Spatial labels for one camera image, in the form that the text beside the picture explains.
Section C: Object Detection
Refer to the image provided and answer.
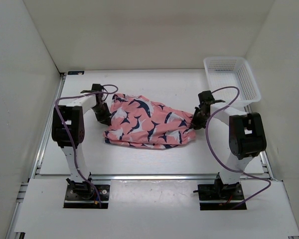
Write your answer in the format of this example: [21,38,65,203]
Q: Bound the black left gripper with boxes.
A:
[92,102,112,126]

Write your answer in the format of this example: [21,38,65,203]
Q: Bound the pink shark print shorts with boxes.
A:
[103,94,196,149]

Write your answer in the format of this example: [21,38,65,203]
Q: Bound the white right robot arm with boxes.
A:
[190,91,267,199]

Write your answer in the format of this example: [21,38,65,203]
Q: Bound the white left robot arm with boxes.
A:
[51,84,111,199]

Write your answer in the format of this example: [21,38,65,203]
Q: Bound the white perforated plastic basket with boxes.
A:
[203,56,261,108]

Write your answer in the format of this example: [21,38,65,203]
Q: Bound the aluminium front frame rail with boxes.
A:
[26,173,269,182]

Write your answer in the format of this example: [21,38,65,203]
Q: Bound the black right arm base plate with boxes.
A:
[193,178,247,211]

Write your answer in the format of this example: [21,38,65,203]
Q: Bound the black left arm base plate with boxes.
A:
[63,184,110,209]

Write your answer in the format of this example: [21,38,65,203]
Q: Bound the aluminium left frame rail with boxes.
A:
[4,73,67,239]

